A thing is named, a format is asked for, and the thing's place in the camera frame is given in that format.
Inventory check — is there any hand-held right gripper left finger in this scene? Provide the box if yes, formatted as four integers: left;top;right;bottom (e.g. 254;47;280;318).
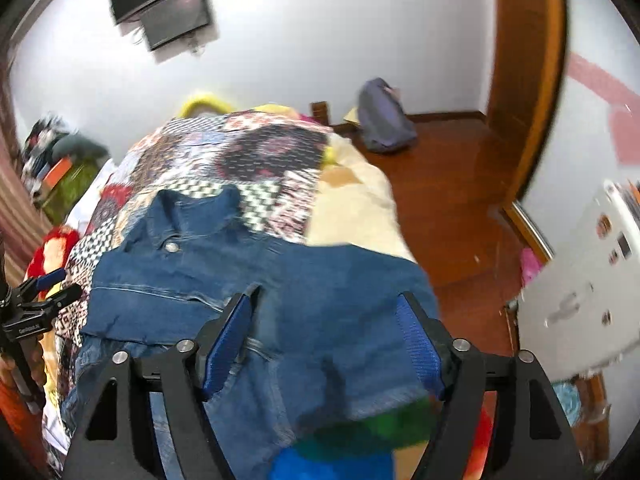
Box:
62;284;263;480

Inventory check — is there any yellow plush pillow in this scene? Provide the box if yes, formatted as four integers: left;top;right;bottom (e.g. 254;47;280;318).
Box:
179;91;236;117

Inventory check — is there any red plush toy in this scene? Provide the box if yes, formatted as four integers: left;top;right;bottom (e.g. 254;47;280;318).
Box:
25;225;82;291

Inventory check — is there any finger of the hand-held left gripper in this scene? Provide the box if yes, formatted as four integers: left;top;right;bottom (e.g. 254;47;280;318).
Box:
19;267;68;295
36;284;83;312

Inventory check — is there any rainbow coloured cloth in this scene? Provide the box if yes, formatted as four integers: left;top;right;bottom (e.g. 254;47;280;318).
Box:
270;395;493;480

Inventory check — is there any grey-green plush item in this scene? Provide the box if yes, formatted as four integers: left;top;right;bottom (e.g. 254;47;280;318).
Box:
52;135;111;161

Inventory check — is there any blue denim jacket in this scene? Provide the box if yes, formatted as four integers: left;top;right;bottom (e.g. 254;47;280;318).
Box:
60;184;446;480

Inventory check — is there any grey-blue backpack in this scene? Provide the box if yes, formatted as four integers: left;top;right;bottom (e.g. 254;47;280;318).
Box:
356;78;418;154

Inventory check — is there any brown wooden door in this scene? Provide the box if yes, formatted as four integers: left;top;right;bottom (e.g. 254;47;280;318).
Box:
486;0;568;261

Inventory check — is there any cream blanket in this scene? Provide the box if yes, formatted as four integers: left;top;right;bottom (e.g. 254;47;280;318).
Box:
305;132;418;263

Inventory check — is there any striped curtain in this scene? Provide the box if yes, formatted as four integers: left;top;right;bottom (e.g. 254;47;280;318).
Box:
0;75;51;271

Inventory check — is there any white cabinet with stickers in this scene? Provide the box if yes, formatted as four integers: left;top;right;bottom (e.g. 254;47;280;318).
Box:
507;179;640;381

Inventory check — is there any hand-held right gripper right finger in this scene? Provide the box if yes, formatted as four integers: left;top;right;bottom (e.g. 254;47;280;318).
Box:
395;291;591;480

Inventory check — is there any dark framed screen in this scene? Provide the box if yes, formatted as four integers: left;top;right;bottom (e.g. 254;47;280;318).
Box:
139;0;212;52

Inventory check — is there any pink object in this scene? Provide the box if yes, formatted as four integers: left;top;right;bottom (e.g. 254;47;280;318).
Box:
519;247;543;288

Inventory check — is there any patchwork printed blanket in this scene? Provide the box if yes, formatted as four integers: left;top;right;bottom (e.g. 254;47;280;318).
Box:
42;109;335;441

